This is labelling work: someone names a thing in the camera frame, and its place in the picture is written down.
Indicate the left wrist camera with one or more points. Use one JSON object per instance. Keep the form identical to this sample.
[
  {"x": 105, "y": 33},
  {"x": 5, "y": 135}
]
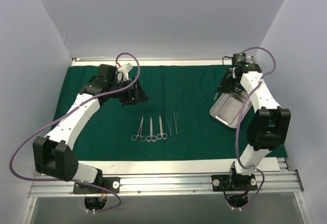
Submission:
[{"x": 123, "y": 72}]

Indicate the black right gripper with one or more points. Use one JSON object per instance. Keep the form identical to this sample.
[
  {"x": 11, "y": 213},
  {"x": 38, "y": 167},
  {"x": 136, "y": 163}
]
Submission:
[{"x": 226, "y": 83}]

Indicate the steel forceps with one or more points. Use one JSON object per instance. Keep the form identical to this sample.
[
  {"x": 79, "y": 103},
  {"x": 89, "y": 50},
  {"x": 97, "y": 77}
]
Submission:
[
  {"x": 161, "y": 135},
  {"x": 139, "y": 134}
]

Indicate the green surgical cloth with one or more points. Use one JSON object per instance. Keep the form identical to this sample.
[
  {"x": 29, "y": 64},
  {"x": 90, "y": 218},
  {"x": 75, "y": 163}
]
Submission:
[{"x": 187, "y": 90}]

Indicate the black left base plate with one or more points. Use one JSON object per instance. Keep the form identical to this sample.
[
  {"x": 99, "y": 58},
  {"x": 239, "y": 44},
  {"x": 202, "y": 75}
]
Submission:
[{"x": 110, "y": 183}]

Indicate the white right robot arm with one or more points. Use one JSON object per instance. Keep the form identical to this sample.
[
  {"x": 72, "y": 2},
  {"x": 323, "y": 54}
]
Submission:
[{"x": 268, "y": 128}]

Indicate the steel tweezers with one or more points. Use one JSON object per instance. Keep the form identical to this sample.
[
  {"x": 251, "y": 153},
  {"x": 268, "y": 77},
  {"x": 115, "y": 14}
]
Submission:
[
  {"x": 176, "y": 122},
  {"x": 169, "y": 122}
]

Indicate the steel instrument tray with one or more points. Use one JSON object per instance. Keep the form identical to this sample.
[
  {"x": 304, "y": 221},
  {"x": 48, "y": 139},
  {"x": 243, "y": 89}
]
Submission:
[{"x": 227, "y": 108}]

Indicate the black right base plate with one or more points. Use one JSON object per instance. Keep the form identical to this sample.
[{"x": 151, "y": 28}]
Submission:
[{"x": 229, "y": 183}]

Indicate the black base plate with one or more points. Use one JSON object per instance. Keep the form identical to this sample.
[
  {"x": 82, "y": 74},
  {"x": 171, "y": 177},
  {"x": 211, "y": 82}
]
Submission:
[
  {"x": 110, "y": 183},
  {"x": 229, "y": 183}
]

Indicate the steel surgical scissors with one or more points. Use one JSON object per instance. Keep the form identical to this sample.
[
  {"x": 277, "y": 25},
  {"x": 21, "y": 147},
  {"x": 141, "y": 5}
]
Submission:
[{"x": 151, "y": 136}]

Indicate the aluminium front rail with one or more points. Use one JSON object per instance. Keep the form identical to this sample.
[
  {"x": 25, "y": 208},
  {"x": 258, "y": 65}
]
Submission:
[{"x": 182, "y": 184}]

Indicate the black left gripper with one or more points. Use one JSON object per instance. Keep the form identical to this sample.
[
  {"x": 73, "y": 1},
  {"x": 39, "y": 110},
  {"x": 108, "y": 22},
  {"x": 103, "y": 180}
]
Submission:
[{"x": 132, "y": 93}]

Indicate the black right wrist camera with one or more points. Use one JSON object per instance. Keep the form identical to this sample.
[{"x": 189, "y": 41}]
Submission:
[{"x": 239, "y": 59}]

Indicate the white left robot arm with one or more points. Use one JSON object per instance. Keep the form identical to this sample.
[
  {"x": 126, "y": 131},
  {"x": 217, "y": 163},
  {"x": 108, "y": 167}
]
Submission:
[{"x": 53, "y": 154}]

